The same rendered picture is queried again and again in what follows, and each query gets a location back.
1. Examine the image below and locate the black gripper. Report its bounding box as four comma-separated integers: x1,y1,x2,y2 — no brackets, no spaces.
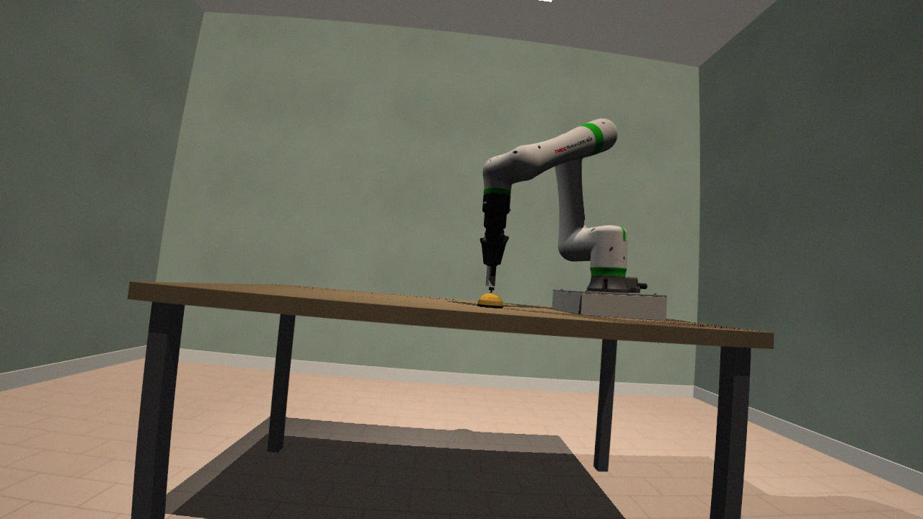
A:
480,210,509,287

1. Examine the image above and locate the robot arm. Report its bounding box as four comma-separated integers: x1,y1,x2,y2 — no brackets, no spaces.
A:
482,118,648,293

